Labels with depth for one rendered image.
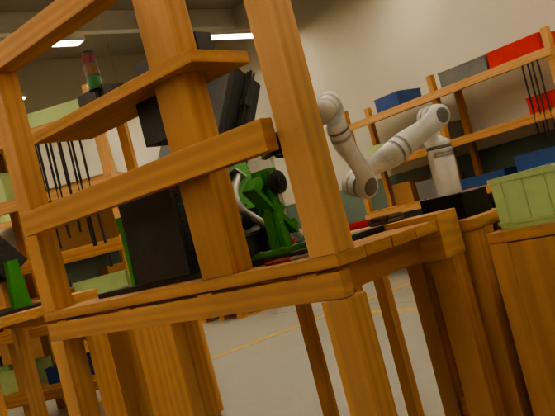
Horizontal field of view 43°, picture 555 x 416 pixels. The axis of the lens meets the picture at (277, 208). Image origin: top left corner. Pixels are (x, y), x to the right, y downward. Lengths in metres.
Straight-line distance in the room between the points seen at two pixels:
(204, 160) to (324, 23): 8.29
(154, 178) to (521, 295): 1.22
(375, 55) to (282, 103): 7.71
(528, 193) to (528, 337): 0.46
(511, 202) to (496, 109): 6.11
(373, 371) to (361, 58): 8.06
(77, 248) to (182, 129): 3.17
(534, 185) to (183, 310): 1.17
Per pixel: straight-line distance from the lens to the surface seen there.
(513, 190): 2.35
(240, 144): 1.91
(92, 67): 2.54
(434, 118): 2.56
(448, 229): 2.33
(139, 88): 2.22
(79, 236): 5.29
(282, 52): 1.87
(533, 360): 2.43
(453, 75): 8.04
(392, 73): 9.36
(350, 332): 1.85
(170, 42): 2.17
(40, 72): 12.35
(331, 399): 3.05
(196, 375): 3.28
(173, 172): 2.12
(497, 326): 2.46
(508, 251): 2.36
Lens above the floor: 0.99
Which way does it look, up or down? 1 degrees up
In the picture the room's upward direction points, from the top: 14 degrees counter-clockwise
